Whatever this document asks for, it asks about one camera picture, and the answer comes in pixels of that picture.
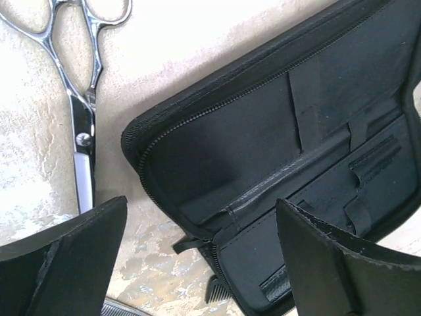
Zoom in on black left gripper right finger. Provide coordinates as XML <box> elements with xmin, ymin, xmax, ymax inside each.
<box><xmin>276</xmin><ymin>199</ymin><xmax>420</xmax><ymax>315</ymax></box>

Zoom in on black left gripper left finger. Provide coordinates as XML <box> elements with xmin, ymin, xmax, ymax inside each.
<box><xmin>1</xmin><ymin>196</ymin><xmax>127</xmax><ymax>315</ymax></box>

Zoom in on black tail comb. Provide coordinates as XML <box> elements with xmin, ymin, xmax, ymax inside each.
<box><xmin>100</xmin><ymin>298</ymin><xmax>147</xmax><ymax>316</ymax></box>

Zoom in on black zip tool case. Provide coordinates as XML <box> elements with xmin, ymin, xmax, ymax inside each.
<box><xmin>121</xmin><ymin>1</ymin><xmax>420</xmax><ymax>315</ymax></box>

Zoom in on silver straight hair scissors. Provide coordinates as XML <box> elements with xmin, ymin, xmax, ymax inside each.
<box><xmin>1</xmin><ymin>1</ymin><xmax>133</xmax><ymax>214</ymax></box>

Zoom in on black flat comb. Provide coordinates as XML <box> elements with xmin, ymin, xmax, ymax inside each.
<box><xmin>205</xmin><ymin>275</ymin><xmax>230</xmax><ymax>304</ymax></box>

